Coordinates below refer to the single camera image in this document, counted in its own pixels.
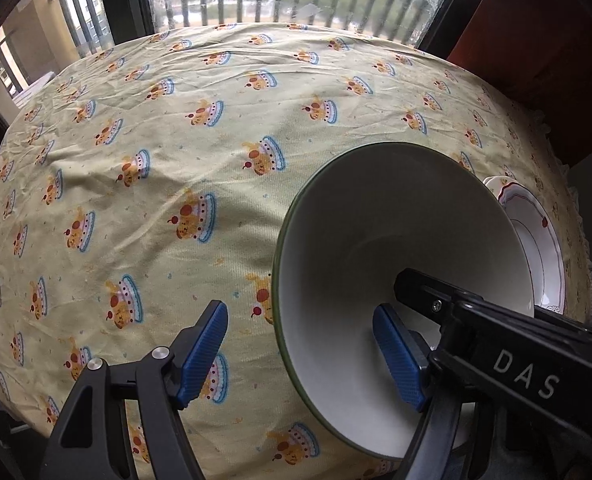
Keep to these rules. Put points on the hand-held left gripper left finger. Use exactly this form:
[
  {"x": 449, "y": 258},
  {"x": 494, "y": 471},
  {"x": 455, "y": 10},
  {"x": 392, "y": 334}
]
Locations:
[{"x": 201, "y": 355}]

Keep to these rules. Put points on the pale flat object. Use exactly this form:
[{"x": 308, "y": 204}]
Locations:
[{"x": 33, "y": 87}]

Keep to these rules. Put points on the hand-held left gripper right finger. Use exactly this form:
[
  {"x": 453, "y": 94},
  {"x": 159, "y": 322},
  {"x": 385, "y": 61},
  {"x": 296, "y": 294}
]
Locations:
[{"x": 400, "y": 365}]

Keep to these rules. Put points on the white plate with red trim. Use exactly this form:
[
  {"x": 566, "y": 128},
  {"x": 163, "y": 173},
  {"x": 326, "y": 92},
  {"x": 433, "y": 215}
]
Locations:
[{"x": 540, "y": 255}]

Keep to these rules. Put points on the ruffled rim floral plate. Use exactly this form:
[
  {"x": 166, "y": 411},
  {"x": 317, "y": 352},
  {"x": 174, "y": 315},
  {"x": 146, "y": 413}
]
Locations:
[{"x": 490, "y": 182}]

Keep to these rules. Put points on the large floral ceramic bowl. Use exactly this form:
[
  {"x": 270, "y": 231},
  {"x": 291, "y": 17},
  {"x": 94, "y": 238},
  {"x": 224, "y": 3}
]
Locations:
[{"x": 375, "y": 220}]

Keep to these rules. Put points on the yellow printed tablecloth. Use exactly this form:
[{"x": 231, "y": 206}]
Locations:
[{"x": 176, "y": 135}]

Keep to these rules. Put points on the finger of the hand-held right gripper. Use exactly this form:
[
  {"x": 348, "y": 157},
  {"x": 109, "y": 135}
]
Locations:
[{"x": 425, "y": 295}]

